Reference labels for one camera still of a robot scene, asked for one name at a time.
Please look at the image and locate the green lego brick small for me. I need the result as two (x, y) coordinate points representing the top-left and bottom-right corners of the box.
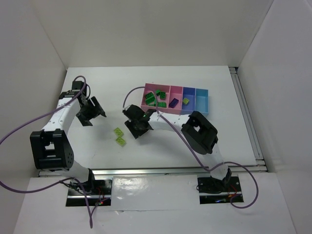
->
(158, 102), (167, 108)

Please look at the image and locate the small pink container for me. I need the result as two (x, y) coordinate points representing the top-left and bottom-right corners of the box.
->
(168, 85), (184, 116)

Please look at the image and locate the aluminium rail right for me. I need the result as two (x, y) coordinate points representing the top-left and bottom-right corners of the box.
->
(229, 67), (266, 166)

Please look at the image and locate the large pink container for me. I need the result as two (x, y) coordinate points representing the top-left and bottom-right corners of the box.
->
(141, 83), (170, 112)

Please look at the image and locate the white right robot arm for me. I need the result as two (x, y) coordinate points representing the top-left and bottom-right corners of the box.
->
(122, 105), (232, 188)

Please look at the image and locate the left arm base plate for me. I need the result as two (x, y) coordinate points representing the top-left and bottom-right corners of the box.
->
(65, 178), (113, 207)

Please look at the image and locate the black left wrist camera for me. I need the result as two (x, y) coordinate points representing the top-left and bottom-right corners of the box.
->
(59, 81), (87, 99)

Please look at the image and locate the light blue container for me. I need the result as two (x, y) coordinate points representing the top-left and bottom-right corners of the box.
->
(195, 88), (209, 116)

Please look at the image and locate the aluminium rail front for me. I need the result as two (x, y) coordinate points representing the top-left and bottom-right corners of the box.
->
(39, 165), (268, 177)

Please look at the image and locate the lime lego brick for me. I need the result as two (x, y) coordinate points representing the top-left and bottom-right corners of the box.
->
(114, 127), (124, 137)
(182, 98), (190, 105)
(115, 136), (126, 147)

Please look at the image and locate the aluminium rail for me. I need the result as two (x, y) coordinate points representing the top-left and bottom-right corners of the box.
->
(39, 165), (268, 177)
(229, 67), (266, 166)

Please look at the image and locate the purple lego brick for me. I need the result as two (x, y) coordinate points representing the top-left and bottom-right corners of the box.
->
(169, 98), (179, 108)

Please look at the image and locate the purple blue container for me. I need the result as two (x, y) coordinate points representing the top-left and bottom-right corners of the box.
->
(181, 87), (195, 115)

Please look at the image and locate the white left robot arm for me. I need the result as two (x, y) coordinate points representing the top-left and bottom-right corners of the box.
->
(30, 96), (106, 192)

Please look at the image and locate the green long lego brick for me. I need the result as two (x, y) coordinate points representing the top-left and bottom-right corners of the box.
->
(145, 96), (156, 105)

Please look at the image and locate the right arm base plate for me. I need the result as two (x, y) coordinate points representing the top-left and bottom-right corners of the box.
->
(196, 176), (244, 204)

